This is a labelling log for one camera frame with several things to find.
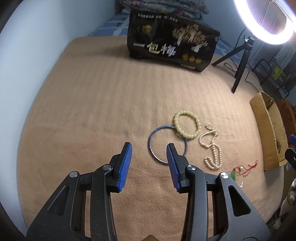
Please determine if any green pendant red cord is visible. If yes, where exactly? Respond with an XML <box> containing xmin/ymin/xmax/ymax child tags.
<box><xmin>230</xmin><ymin>160</ymin><xmax>259</xmax><ymax>182</ymax></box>

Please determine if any white pearl necklace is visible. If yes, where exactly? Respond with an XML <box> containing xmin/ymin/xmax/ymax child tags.
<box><xmin>198</xmin><ymin>122</ymin><xmax>223</xmax><ymax>171</ymax></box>

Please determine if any cream bead bracelet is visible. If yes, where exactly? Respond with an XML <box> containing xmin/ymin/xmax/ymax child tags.
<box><xmin>172</xmin><ymin>110</ymin><xmax>202</xmax><ymax>140</ymax></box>

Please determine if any blue metal bangle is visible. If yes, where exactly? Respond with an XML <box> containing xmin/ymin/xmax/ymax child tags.
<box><xmin>147</xmin><ymin>126</ymin><xmax>189</xmax><ymax>165</ymax></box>

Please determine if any cardboard box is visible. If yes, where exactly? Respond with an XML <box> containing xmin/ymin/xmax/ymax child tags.
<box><xmin>250</xmin><ymin>91</ymin><xmax>288</xmax><ymax>171</ymax></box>

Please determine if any orange covered table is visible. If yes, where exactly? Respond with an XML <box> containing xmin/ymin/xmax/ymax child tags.
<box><xmin>276</xmin><ymin>98</ymin><xmax>295</xmax><ymax>137</ymax></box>

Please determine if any plush toy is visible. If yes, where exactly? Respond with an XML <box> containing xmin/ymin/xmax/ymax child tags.
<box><xmin>280</xmin><ymin>179</ymin><xmax>296</xmax><ymax>217</ymax></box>

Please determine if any yellow box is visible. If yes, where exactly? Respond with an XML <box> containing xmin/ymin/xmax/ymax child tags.
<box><xmin>273</xmin><ymin>65</ymin><xmax>287</xmax><ymax>82</ymax></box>

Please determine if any black clothes rack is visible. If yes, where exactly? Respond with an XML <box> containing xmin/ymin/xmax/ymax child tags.
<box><xmin>252</xmin><ymin>41</ymin><xmax>295</xmax><ymax>99</ymax></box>

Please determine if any black tripod stand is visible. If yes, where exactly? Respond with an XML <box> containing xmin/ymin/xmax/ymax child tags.
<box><xmin>212</xmin><ymin>36</ymin><xmax>254</xmax><ymax>93</ymax></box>

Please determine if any tan blanket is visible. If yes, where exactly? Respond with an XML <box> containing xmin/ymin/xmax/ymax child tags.
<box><xmin>18</xmin><ymin>37</ymin><xmax>283</xmax><ymax>240</ymax></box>

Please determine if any black snack bag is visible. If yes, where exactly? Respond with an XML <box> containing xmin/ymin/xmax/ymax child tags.
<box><xmin>127</xmin><ymin>9</ymin><xmax>220</xmax><ymax>72</ymax></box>

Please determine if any folded floral quilt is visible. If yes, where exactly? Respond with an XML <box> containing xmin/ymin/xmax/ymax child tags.
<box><xmin>119</xmin><ymin>0</ymin><xmax>209</xmax><ymax>20</ymax></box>

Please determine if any blue patterned bedsheet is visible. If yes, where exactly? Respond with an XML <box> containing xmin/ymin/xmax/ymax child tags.
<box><xmin>90</xmin><ymin>13</ymin><xmax>233</xmax><ymax>56</ymax></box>

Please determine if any black power cable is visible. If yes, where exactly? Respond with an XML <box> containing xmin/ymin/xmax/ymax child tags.
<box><xmin>223</xmin><ymin>27</ymin><xmax>265</xmax><ymax>92</ymax></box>

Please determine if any ring light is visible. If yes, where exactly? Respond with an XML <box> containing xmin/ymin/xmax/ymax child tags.
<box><xmin>233</xmin><ymin>1</ymin><xmax>295</xmax><ymax>45</ymax></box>

